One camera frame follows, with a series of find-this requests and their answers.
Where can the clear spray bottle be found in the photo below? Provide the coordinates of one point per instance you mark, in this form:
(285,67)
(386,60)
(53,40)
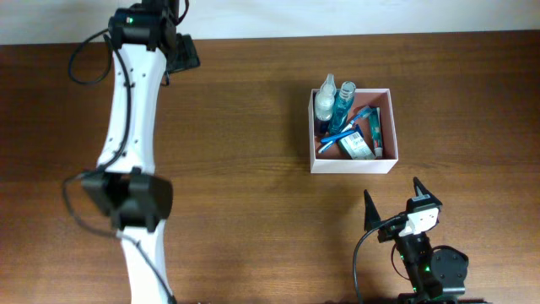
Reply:
(323,105)

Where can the blue mouthwash bottle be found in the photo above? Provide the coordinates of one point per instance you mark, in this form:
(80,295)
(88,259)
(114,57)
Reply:
(342,105)

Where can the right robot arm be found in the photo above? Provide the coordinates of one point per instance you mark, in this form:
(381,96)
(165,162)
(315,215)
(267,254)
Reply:
(437,274)

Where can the green white soap box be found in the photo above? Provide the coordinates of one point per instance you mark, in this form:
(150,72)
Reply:
(355,147)

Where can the blue disposable razor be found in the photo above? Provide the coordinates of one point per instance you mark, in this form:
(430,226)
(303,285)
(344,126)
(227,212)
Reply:
(351,129)

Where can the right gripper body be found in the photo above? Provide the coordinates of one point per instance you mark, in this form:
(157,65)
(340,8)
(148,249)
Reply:
(391,232)

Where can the pink cardboard box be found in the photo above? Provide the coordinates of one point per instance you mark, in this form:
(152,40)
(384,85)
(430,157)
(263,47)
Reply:
(335,160)

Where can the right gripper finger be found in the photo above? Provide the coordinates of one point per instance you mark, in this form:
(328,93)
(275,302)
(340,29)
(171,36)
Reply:
(371,216)
(420,190)

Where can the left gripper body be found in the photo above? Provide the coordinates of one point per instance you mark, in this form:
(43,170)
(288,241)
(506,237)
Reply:
(186,56)

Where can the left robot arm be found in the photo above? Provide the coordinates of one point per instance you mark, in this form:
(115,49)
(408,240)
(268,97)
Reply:
(144,48)

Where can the green toothpaste tube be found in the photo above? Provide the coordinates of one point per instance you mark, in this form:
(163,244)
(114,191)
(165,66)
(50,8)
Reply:
(375,129)

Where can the blue white toothbrush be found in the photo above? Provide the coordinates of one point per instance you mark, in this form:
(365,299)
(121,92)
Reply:
(362,114)

